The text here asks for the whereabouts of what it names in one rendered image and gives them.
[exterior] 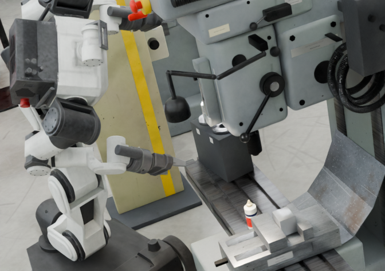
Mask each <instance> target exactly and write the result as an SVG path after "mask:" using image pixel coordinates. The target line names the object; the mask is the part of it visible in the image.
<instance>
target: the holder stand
mask: <svg viewBox="0 0 385 271"><path fill-rule="evenodd" d="M190 124H191V129H192V133H193V136H194V140H195V145H196V148H197V153H198V158H199V161H200V162H201V163H202V164H203V165H205V166H206V167H207V168H209V169H210V170H211V171H213V172H214V173H216V174H217V175H218V176H220V177H221V178H222V179H224V180H225V181H227V183H229V182H231V181H233V180H235V179H237V178H239V177H241V176H243V175H245V174H247V173H248V172H251V171H253V170H254V167H253V162H252V156H251V155H250V154H248V151H247V147H246V143H243V142H241V141H240V138H239V136H234V135H232V134H231V133H230V132H229V131H228V130H227V129H226V127H225V126H224V125H223V124H222V123H219V124H216V125H214V126H212V127H211V126H209V125H208V124H207V123H206V120H205V119H204V118H203V115H201V116H200V117H199V118H197V119H195V120H192V121H190Z"/></svg>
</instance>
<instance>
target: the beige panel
mask: <svg viewBox="0 0 385 271"><path fill-rule="evenodd" d="M134 1H135V2H136V0H134ZM116 3H117V5H119V6H128V7H130V6H129V3H130V0H116ZM107 65H108V89H107V91H106V92H105V93H104V95H103V96H102V98H101V99H100V100H99V101H98V102H97V103H96V104H95V105H94V106H93V108H94V110H95V111H96V113H97V115H98V117H99V119H100V122H101V131H100V134H99V137H98V139H97V140H96V145H97V149H98V151H99V154H100V157H101V161H102V163H107V138H108V137H110V136H122V137H124V138H125V144H126V145H128V146H129V147H130V146H133V147H140V148H143V149H147V150H149V151H150V152H151V153H152V154H153V153H157V154H162V155H163V154H169V155H171V156H172V157H176V156H175V151H174V148H173V145H172V140H171V136H170V132H169V129H168V125H167V120H166V116H165V113H164V109H163V105H162V101H161V98H160V93H159V89H158V85H157V82H156V78H155V74H154V69H153V66H152V62H151V58H150V54H149V51H148V46H147V43H146V38H145V35H144V32H141V31H140V30H138V31H136V32H132V33H131V31H126V30H119V33H117V34H114V35H108V50H107ZM106 176H107V179H108V183H109V186H110V189H111V193H112V197H109V198H107V202H106V205H105V206H106V208H107V210H108V212H109V215H110V217H111V219H112V218H115V219H117V220H118V221H120V222H122V223H123V224H125V225H127V226H129V227H130V228H132V229H134V230H138V229H141V228H143V227H146V226H148V225H151V224H153V223H156V222H159V221H162V220H164V219H166V218H169V217H172V216H174V215H177V214H180V213H182V212H185V211H187V210H190V209H193V208H195V207H198V206H200V205H202V201H201V199H200V198H199V196H198V195H197V194H196V192H195V191H194V190H193V188H192V187H191V186H190V184H189V182H188V181H187V180H186V178H185V177H184V176H183V174H182V173H181V172H180V171H179V167H177V166H172V167H171V169H170V170H168V175H157V176H153V175H150V174H149V173H145V174H138V173H135V172H129V171H125V172H124V173H122V174H111V175H106Z"/></svg>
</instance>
